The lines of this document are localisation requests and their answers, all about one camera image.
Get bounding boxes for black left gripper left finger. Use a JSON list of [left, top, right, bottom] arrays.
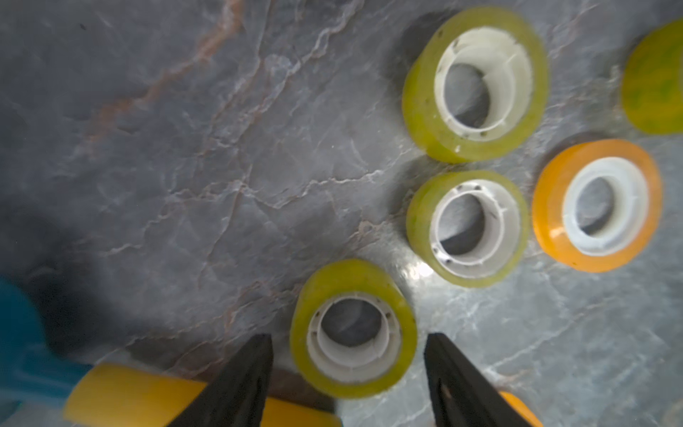
[[169, 334, 274, 427]]

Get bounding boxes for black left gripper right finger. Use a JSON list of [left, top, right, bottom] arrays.
[[424, 333, 515, 426]]

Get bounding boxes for yellow-green tape roll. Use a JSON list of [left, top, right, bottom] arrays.
[[407, 171, 530, 288], [289, 259, 418, 400], [621, 19, 682, 135], [402, 6, 550, 163]]

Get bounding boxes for orange tape roll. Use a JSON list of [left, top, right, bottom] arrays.
[[532, 139, 663, 273], [500, 391, 544, 427]]

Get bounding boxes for blue toy rake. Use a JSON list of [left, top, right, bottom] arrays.
[[1, 280, 342, 426]]

